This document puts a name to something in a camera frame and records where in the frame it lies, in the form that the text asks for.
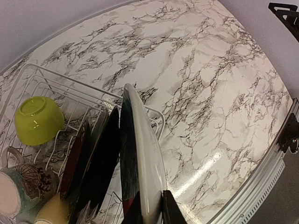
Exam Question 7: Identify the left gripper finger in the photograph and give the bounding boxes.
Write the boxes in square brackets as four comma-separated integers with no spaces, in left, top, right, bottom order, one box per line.
[163,190,187,224]

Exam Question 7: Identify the red teal floral plate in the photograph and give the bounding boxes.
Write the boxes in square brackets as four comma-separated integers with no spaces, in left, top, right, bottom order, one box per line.
[120,84,167,224]

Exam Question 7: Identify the black rimmed beige plate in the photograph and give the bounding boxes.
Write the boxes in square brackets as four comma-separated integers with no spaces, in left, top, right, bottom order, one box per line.
[69,106,121,224]

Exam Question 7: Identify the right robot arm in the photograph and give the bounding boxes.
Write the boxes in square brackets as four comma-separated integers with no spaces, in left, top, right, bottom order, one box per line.
[268,2,299,41]

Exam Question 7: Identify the yellow mug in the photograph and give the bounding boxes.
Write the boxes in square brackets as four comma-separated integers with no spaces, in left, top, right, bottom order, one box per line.
[34,193,70,224]

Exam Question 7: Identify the green patterned tall mug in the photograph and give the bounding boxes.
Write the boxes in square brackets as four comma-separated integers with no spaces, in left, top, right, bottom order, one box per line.
[0,147,59,218]

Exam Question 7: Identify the lime green bowl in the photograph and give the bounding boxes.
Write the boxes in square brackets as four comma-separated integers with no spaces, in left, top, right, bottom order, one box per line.
[14,96,64,146]

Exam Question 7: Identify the front aluminium rail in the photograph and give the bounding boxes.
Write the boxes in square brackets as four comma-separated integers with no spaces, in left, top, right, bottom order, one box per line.
[209,98,299,224]

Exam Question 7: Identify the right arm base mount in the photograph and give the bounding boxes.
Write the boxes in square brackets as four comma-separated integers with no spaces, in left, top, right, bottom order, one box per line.
[278,113,299,154]

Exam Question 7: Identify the white wire dish rack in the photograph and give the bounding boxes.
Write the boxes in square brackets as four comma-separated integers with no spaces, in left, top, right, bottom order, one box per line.
[0,63,165,224]

